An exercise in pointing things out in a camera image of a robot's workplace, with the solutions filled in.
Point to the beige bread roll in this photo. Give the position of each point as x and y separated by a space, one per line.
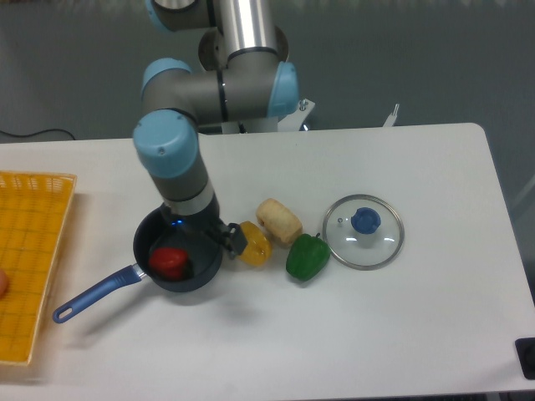
279 222

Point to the dark blue saucepan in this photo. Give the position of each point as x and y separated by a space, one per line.
205 259

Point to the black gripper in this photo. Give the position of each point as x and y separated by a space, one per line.
203 216

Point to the yellow bell pepper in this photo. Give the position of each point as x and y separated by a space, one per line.
259 249

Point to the green bell pepper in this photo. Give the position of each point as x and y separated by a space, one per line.
308 255

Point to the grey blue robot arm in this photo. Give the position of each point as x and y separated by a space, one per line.
252 82

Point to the glass pot lid blue knob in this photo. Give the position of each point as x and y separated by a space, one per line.
363 232

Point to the white bracket behind table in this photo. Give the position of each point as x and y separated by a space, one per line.
392 117

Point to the black device at table corner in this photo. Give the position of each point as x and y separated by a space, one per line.
526 356

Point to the yellow woven basket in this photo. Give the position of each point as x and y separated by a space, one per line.
34 209

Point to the red bell pepper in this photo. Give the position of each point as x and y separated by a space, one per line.
169 263

